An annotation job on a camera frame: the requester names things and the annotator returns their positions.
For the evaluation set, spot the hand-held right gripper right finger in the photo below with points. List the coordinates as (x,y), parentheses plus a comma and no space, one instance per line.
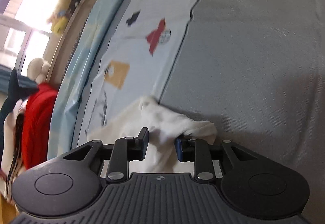
(179,149)

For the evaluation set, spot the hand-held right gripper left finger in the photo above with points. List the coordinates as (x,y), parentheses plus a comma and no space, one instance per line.
(144,144)

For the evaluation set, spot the white small garment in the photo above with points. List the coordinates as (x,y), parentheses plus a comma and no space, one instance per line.
(162,122)

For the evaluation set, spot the red knit sweater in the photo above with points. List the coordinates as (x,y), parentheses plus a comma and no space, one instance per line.
(38,122)

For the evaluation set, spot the light blue quilt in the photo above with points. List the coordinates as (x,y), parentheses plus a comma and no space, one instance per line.
(83,43)

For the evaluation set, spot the white plush toy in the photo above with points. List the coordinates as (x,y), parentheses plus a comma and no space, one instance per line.
(35,68)

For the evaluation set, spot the dark teal plush toy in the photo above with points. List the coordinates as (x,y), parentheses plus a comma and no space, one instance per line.
(15,87)

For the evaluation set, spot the yellow plush toy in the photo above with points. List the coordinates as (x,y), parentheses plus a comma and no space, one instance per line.
(59,23)

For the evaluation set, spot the window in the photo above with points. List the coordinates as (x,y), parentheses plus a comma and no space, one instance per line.
(33,10)

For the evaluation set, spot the wooden bed frame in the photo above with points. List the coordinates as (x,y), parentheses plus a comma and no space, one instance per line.
(64,36)

